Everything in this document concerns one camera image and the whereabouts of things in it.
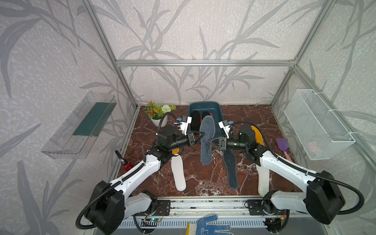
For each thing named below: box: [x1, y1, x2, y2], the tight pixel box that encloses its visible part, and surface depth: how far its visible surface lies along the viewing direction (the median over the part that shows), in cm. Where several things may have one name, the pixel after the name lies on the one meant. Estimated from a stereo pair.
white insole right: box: [256, 164, 270, 198], surface depth 82 cm
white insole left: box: [171, 153, 187, 192], surface depth 86 cm
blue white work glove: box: [185, 214, 235, 235], surface depth 69 cm
